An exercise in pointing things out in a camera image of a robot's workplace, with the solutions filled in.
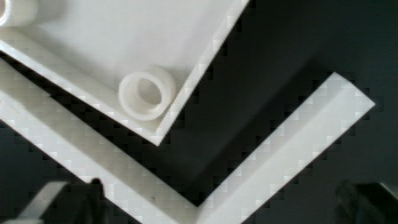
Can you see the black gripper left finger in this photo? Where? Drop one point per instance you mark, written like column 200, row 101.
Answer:
column 65, row 204

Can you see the white square tabletop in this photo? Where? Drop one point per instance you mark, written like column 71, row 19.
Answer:
column 88, row 40

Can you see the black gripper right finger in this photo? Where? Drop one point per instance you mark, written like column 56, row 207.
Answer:
column 366, row 203

